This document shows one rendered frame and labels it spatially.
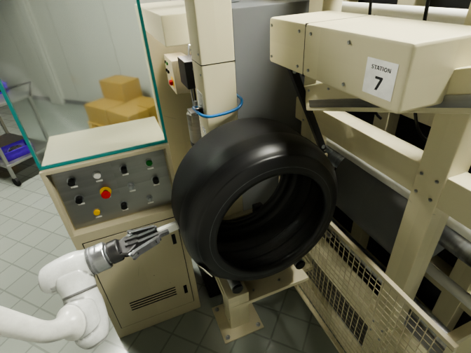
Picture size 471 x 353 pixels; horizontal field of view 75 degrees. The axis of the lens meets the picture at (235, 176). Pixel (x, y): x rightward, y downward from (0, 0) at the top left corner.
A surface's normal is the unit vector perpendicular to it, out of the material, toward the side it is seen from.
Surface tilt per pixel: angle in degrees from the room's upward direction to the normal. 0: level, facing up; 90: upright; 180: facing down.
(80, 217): 90
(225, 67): 90
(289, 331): 0
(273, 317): 0
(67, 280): 50
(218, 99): 90
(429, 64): 90
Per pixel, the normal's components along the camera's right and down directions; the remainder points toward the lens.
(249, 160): 0.04, -0.22
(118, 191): 0.37, 0.49
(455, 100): -0.93, 0.25
